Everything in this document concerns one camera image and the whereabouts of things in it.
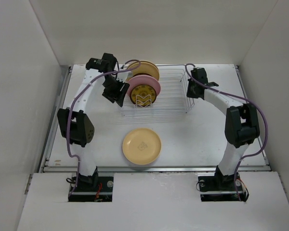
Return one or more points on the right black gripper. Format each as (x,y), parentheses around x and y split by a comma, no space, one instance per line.
(189,94)

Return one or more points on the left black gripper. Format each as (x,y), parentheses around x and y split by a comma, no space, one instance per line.
(118,95)

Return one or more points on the pink plate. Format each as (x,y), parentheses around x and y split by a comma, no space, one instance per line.
(144,80)

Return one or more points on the yellow patterned plate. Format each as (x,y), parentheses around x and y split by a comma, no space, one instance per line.
(143,95)

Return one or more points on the tan plate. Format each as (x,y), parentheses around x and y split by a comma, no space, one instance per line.
(145,68)

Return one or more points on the cream yellow plate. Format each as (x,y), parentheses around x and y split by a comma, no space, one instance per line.
(141,146)

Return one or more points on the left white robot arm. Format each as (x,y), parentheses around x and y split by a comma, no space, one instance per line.
(75,125)

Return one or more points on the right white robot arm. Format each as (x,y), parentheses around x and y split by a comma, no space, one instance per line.
(241,119)

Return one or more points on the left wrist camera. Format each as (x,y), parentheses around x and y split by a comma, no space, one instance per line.
(123,76)

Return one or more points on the white wire dish rack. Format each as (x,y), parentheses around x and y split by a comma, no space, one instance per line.
(171,102)

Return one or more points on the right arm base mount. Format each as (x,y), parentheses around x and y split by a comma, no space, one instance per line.
(213,190)

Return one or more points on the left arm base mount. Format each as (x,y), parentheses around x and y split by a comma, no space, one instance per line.
(93,188)

